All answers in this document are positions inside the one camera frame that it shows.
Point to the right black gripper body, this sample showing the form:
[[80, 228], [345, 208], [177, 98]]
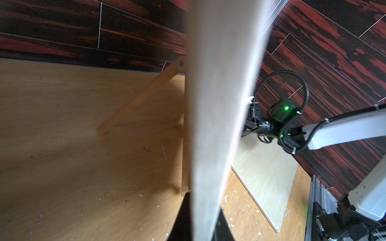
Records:
[[267, 125]]

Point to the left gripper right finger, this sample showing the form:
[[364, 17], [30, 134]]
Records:
[[222, 231]]

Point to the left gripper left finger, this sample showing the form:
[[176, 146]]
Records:
[[181, 230]]

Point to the white wooden board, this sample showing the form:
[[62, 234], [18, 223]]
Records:
[[267, 172], [224, 50]]

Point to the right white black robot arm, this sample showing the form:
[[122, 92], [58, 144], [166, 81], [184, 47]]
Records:
[[368, 199]]

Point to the rear small wooden easel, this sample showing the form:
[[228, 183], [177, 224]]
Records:
[[150, 90]]

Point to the metal base rail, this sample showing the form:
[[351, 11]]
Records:
[[321, 201]]

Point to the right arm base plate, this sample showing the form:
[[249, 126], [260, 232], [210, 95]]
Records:
[[351, 226]]

